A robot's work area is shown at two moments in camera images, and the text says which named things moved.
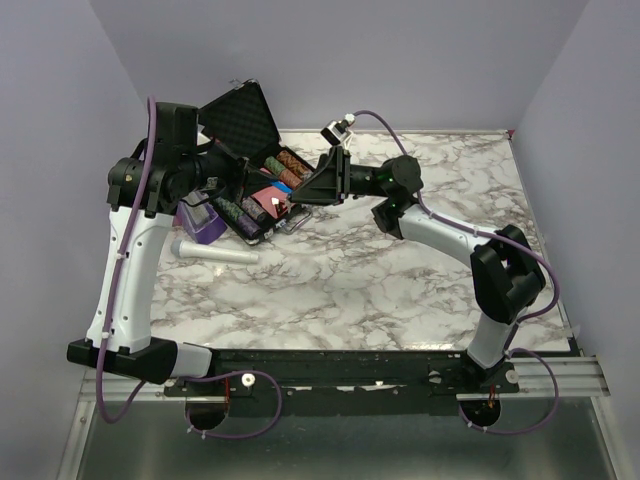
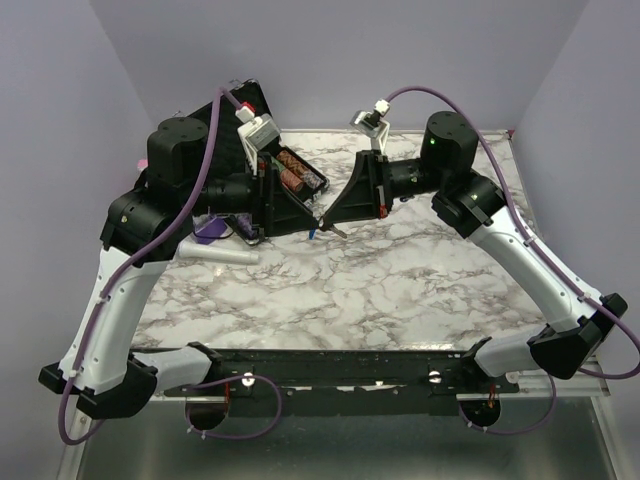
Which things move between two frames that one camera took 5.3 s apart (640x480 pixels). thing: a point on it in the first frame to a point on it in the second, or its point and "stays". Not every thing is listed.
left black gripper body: x=224 y=170 to x=262 y=157
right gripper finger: x=321 y=188 to x=357 y=199
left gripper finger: x=254 y=179 to x=285 y=213
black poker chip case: x=261 y=206 stays
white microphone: x=189 y=248 stays
